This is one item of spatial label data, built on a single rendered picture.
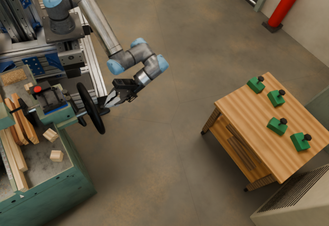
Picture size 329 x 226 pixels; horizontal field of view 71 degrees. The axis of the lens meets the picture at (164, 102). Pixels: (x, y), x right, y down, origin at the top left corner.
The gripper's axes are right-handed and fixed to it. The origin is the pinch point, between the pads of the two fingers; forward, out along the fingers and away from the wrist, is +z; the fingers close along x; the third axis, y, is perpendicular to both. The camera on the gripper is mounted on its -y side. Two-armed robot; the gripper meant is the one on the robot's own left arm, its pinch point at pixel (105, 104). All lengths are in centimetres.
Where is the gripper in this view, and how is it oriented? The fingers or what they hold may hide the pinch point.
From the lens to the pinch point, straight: 114.5
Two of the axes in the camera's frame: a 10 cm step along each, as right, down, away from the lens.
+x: -5.3, -7.6, 3.6
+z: -7.9, 6.1, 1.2
